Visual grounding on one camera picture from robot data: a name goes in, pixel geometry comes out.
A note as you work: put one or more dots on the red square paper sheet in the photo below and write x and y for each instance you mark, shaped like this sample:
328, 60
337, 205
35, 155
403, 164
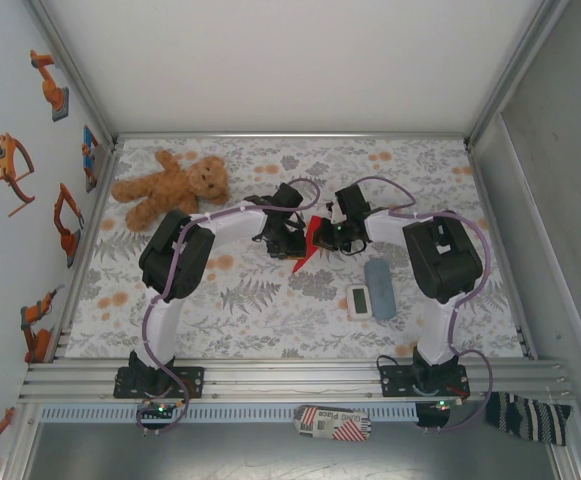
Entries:
313, 232

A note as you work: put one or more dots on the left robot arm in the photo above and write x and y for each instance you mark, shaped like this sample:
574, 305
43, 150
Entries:
175, 260

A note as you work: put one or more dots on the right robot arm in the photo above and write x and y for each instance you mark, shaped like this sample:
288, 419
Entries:
445, 260

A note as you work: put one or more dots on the white digital timer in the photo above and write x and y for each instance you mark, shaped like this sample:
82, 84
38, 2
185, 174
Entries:
359, 301

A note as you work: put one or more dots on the floral patterned tablecloth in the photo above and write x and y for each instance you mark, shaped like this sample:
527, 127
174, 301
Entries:
270, 325

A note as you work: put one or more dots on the thin aluminium crossbar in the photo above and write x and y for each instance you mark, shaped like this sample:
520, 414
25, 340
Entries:
290, 135

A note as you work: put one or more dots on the brown teddy bear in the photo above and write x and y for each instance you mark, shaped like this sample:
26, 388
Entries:
170, 185

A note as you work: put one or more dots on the wide aluminium mounting beam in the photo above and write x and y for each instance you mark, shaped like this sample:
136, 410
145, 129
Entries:
290, 380

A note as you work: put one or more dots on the red striped printed packet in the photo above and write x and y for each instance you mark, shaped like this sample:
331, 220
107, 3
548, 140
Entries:
330, 422

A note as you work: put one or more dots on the small green LED circuit board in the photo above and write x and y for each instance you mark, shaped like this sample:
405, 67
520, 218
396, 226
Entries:
160, 410
442, 404

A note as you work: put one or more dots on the black white striped sock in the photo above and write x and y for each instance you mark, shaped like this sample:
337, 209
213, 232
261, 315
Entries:
525, 417

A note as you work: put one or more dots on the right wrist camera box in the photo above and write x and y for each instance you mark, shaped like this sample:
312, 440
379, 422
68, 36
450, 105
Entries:
337, 212

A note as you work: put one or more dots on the aluminium side rail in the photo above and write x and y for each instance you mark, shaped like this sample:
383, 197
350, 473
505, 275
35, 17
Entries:
87, 250
486, 200

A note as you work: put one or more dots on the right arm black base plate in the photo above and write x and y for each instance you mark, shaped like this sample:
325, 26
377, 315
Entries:
395, 385

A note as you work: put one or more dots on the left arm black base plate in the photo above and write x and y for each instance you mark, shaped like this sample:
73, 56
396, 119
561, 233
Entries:
195, 382

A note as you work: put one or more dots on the blue orange machine wall sticker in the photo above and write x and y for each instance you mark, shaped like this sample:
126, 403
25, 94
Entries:
89, 145

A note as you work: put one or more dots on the aluminium frame post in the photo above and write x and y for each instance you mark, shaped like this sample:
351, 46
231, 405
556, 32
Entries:
76, 70
516, 70

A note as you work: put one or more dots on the orange claw gripper wall sticker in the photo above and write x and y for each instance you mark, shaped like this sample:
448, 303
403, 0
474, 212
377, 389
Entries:
0, 165

